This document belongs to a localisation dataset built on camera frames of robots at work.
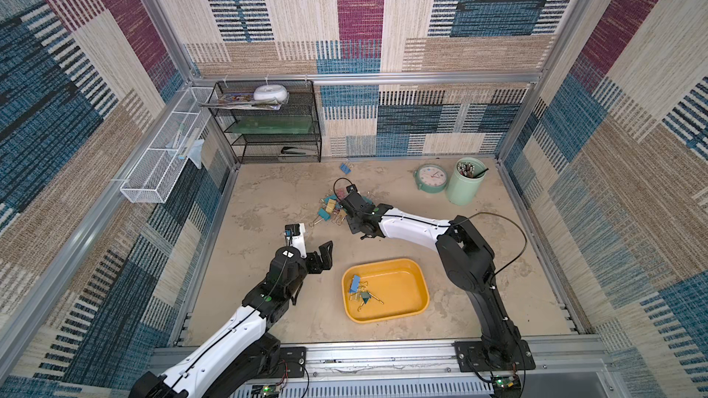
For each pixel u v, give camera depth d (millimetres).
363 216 739
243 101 918
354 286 831
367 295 826
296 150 1116
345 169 1157
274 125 1079
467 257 539
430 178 1114
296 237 703
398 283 853
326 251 753
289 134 1037
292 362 731
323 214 1021
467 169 939
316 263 725
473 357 734
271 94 893
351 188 853
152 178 897
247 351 539
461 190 1014
